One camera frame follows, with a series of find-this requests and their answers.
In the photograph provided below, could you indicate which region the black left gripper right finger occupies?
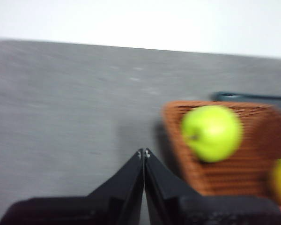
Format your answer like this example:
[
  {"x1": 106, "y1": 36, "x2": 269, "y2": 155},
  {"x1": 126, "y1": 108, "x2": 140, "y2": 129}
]
[{"x1": 143, "y1": 148, "x2": 281, "y2": 225}]

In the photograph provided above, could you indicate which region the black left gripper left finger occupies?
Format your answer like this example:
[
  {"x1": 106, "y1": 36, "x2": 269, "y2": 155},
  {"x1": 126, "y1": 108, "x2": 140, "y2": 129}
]
[{"x1": 0, "y1": 148, "x2": 145, "y2": 225}]

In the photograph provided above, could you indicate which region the brown woven wicker basket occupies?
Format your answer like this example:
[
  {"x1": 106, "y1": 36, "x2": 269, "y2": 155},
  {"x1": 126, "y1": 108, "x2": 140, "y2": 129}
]
[{"x1": 161, "y1": 100, "x2": 281, "y2": 200}]

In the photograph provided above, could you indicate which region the green apple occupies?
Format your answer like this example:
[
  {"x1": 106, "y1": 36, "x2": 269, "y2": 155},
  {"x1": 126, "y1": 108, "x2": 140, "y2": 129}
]
[{"x1": 181, "y1": 105, "x2": 243, "y2": 163}]

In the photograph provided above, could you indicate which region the black flat tray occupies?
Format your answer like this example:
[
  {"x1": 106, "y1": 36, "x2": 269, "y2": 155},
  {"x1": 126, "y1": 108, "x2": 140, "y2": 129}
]
[{"x1": 210, "y1": 91, "x2": 281, "y2": 102}]

